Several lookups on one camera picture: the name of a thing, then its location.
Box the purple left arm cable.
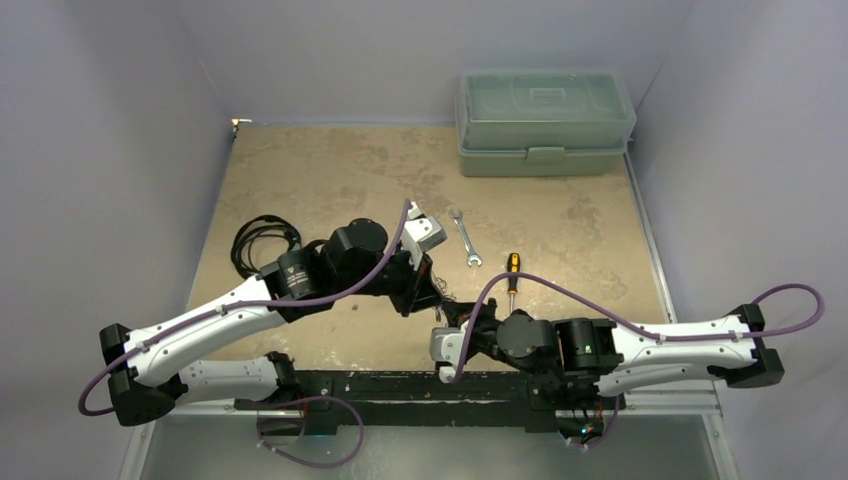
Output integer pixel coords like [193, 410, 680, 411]
[77, 198, 413, 419]

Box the silver open-end wrench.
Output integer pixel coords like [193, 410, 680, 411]
[448, 210, 483, 267]

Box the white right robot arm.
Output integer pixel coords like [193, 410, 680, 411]
[429, 302, 785, 407]

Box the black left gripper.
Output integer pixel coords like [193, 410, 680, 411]
[337, 239, 446, 317]

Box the green plastic toolbox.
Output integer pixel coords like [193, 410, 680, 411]
[455, 67, 637, 177]

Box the aluminium frame rail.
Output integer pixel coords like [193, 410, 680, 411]
[621, 380, 721, 416]

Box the coiled black cable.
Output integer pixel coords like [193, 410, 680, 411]
[229, 213, 303, 280]

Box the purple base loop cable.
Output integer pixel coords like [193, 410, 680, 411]
[254, 396, 367, 472]

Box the grey key holder plate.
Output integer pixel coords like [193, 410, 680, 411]
[429, 265, 456, 306]

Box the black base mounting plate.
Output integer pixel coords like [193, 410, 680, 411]
[234, 370, 625, 436]

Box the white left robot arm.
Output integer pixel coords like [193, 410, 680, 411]
[99, 212, 447, 426]

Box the orange black screwdriver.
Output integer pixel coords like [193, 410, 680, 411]
[506, 252, 521, 313]

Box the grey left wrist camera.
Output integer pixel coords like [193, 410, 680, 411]
[400, 202, 447, 270]

